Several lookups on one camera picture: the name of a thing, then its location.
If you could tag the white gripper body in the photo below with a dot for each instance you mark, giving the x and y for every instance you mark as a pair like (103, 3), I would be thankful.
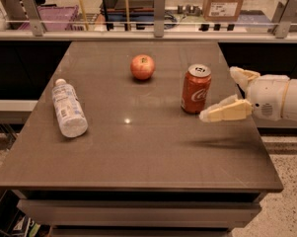
(266, 96)

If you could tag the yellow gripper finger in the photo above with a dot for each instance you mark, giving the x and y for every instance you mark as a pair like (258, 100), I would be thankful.
(243, 77)
(231, 108)

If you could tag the red coke can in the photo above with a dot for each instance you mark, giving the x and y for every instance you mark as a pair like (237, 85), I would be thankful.
(196, 86)

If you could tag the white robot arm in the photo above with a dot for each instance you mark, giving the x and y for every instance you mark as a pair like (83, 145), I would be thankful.
(289, 108)

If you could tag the cardboard box with label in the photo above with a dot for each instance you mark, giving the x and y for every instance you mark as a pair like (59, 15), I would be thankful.
(221, 10)

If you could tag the red apple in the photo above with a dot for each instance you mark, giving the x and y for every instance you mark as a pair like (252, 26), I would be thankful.
(142, 66)

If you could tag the orange and blue cart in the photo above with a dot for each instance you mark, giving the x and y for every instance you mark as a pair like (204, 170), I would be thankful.
(127, 13)

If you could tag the clear plastic water bottle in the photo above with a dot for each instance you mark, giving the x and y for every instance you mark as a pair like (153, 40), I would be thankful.
(70, 116)

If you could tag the purple plastic crate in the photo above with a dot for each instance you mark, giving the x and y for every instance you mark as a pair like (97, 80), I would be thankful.
(57, 18)

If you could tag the grey metal railing post right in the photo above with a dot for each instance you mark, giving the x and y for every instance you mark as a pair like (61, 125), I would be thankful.
(285, 18)

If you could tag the grey metal railing post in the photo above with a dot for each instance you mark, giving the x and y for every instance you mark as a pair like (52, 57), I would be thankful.
(285, 18)
(36, 25)
(159, 13)

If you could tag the grey metal railing post middle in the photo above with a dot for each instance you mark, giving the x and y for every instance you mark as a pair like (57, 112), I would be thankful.
(159, 13)

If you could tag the grey metal railing post left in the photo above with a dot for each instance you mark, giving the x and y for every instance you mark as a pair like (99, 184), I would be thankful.
(36, 25)

